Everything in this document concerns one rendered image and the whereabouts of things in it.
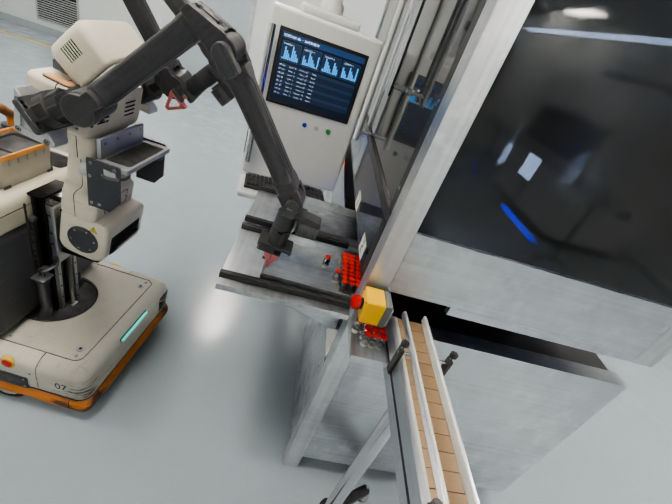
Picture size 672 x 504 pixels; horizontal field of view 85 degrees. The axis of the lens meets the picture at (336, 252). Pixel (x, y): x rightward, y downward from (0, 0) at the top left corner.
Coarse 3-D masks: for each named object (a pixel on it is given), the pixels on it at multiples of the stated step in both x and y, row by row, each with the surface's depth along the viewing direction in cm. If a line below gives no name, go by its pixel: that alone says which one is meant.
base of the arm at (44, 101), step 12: (24, 96) 85; (36, 96) 86; (48, 96) 86; (24, 108) 85; (36, 108) 86; (48, 108) 86; (60, 108) 86; (36, 120) 87; (48, 120) 88; (60, 120) 89; (36, 132) 87; (48, 132) 90
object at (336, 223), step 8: (312, 200) 160; (320, 200) 160; (312, 208) 159; (320, 208) 161; (328, 208) 162; (336, 208) 162; (344, 208) 162; (320, 216) 155; (328, 216) 157; (336, 216) 160; (344, 216) 162; (352, 216) 164; (328, 224) 152; (336, 224) 154; (344, 224) 156; (352, 224) 158; (320, 232) 139; (328, 232) 140; (336, 232) 148; (344, 232) 150; (352, 232) 152; (344, 240) 141; (352, 240) 141
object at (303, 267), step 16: (304, 240) 131; (288, 256) 125; (304, 256) 127; (320, 256) 131; (336, 256) 134; (272, 272) 115; (288, 272) 117; (304, 272) 120; (320, 272) 123; (304, 288) 111; (320, 288) 110; (336, 288) 118
